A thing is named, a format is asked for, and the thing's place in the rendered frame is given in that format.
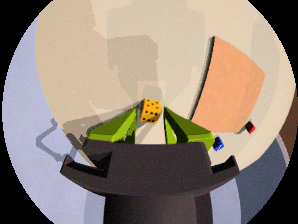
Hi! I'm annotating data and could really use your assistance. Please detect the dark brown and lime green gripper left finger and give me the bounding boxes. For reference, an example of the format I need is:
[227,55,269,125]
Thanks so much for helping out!
[86,107,137,144]

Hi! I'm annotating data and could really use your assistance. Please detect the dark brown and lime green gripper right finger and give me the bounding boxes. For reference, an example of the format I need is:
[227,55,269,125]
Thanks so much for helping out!
[163,107,215,151]

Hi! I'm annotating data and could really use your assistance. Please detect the orange mat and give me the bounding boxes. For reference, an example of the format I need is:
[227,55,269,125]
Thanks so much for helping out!
[190,36,265,133]

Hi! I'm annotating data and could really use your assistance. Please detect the yellow die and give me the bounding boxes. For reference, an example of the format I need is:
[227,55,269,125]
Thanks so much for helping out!
[139,98,161,124]

